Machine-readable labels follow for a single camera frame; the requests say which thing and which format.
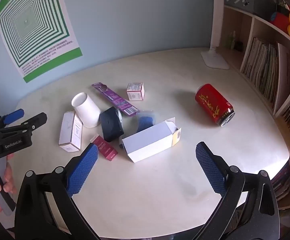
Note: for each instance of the curved wooden bookshelf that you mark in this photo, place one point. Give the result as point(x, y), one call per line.
point(251, 21)

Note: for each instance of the small white pink box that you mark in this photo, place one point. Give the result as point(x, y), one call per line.
point(135, 93)

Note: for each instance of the purple package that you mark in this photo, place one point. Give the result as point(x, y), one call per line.
point(115, 98)

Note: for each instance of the green square pattern wall poster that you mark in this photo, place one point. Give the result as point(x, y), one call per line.
point(34, 17)

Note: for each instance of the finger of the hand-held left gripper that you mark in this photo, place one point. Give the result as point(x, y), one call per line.
point(38, 120)
point(14, 114)

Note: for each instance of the stack of thin books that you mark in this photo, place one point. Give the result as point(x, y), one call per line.
point(281, 182)

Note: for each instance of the small green bottle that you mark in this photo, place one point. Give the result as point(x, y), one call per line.
point(232, 41)

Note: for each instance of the white desk lamp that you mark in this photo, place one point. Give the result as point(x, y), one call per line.
point(215, 60)

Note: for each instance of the white paper cup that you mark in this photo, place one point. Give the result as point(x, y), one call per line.
point(86, 112)

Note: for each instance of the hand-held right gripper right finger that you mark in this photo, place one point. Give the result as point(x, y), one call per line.
point(210, 170)

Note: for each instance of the red toy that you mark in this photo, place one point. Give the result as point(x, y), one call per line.
point(280, 21)

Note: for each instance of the tall white box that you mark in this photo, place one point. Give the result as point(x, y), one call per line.
point(67, 130)

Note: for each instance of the black box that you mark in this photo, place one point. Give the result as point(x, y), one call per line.
point(111, 125)

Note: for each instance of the blue pad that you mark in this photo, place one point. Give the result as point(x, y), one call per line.
point(145, 122)

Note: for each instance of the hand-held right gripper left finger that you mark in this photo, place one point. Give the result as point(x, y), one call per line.
point(85, 170)

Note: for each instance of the small white boxes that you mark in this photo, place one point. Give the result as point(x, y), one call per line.
point(147, 142)

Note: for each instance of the red drink can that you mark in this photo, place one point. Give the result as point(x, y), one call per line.
point(210, 102)

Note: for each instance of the maroon small box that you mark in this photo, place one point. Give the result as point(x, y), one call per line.
point(106, 150)

